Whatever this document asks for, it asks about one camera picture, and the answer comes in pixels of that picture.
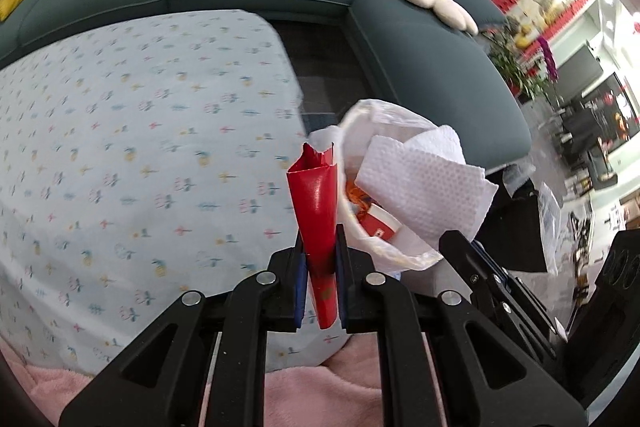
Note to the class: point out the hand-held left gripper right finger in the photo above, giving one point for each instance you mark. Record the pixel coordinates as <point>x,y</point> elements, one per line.
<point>342,297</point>

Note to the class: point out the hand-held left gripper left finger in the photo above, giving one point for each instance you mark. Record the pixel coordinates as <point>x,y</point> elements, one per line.
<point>300,297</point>

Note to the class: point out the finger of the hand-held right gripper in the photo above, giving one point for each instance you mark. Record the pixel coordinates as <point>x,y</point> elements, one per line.
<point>480,282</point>
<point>525,297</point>

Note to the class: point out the red paper wrapper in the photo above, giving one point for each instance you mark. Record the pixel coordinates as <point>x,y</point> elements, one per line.
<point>315,217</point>

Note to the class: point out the white paper towel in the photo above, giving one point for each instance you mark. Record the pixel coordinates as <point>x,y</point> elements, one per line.
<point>425,187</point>

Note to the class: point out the white plastic bin bag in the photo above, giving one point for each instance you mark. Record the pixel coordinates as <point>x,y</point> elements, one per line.
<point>385,109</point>

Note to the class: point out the black bag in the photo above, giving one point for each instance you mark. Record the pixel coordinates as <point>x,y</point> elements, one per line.
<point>520,232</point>

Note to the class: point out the clear plastic bin liner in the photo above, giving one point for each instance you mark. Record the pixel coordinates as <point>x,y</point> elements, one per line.
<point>549,217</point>

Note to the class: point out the pink fleece blanket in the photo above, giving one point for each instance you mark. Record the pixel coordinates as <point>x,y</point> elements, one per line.
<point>320,392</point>

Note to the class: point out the orange scrap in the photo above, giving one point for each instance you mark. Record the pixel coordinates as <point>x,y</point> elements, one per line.
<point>356,194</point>

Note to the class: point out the floral printed tablecloth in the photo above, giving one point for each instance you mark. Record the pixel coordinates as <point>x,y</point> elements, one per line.
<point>150,157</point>

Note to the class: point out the green potted plant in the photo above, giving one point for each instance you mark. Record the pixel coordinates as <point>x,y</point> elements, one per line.
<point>505,62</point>

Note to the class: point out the teal sectional sofa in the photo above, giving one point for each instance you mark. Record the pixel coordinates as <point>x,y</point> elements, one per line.
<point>425,57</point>

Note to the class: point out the purple orchid plant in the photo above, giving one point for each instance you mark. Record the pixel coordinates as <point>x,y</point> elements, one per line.
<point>547,57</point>

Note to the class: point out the grey partition panel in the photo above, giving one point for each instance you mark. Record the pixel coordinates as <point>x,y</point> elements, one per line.
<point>580,63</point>

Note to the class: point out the yellow gourd ornament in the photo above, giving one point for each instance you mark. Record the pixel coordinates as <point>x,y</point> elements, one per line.
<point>523,39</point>

